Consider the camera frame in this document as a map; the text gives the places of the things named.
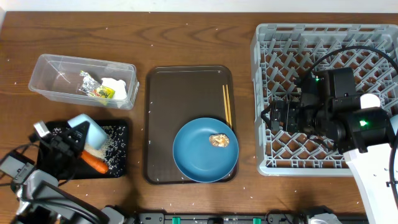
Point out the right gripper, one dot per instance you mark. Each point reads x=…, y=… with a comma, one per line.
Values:
x=291, y=109

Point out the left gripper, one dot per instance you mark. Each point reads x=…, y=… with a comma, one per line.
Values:
x=56, y=147

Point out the light blue rice bowl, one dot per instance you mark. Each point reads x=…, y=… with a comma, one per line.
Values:
x=96, y=136

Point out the orange carrot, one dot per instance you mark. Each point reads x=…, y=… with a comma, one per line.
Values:
x=94, y=162

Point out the wooden chopstick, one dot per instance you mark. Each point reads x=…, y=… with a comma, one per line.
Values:
x=228, y=107
x=225, y=106

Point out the dried mushroom piece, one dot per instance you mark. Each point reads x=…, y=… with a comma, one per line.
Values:
x=219, y=140

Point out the foil snack wrapper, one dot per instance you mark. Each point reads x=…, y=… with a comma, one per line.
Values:
x=93, y=88

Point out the white tissue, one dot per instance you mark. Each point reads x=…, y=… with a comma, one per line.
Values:
x=119, y=87

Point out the dark blue plate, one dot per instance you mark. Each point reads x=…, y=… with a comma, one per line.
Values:
x=197, y=158

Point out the pink plastic cup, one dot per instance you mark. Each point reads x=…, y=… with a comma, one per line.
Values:
x=369, y=100

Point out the light blue plastic cup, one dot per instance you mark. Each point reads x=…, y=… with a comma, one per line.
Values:
x=394, y=123

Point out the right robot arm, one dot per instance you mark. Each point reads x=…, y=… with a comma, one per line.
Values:
x=329, y=106

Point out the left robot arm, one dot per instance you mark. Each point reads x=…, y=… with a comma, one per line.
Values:
x=35, y=169

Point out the grey dishwasher rack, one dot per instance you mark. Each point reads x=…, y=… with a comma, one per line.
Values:
x=282, y=52

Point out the spilled white rice pile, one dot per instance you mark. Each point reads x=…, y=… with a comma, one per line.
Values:
x=113, y=151

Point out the black plastic bin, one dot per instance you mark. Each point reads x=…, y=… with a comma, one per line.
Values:
x=82, y=170

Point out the clear plastic bin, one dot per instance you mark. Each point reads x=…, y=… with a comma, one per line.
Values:
x=57, y=77

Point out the brown serving tray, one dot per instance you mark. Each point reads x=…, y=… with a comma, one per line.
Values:
x=175, y=96

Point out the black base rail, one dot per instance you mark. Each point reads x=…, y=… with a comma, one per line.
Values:
x=312, y=215

